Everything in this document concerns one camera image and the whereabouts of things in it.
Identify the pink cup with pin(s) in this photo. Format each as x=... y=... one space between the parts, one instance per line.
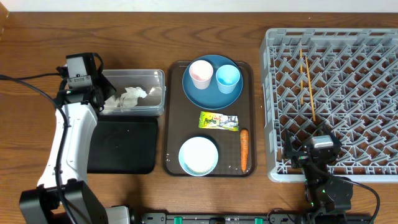
x=201 y=73

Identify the clear plastic bin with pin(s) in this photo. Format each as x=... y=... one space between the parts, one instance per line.
x=152 y=81

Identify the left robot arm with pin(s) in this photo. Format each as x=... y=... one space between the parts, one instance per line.
x=62 y=194

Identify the black waste tray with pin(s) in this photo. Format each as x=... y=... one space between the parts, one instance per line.
x=123 y=145

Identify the light blue bowl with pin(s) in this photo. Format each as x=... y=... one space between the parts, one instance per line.
x=183 y=166

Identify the right wooden chopstick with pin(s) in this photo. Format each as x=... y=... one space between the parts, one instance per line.
x=310 y=89

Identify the white paper ball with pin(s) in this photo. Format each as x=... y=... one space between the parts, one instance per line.
x=127 y=99

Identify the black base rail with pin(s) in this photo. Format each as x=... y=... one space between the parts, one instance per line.
x=274 y=217

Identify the grey dishwasher rack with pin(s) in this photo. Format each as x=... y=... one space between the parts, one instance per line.
x=354 y=84

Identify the dark blue plate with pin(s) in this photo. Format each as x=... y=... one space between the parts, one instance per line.
x=211 y=98

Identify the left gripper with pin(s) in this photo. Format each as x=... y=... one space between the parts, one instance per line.
x=110 y=90

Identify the light blue cup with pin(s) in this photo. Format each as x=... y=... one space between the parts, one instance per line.
x=227 y=77

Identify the brown serving tray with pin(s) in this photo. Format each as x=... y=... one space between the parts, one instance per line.
x=182 y=123

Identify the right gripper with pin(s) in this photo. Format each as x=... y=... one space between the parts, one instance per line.
x=300 y=157

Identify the orange carrot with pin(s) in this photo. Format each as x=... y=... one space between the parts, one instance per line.
x=244 y=148

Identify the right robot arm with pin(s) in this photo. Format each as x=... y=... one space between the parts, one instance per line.
x=329 y=195

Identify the green snack wrapper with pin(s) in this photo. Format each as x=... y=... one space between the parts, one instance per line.
x=209 y=120

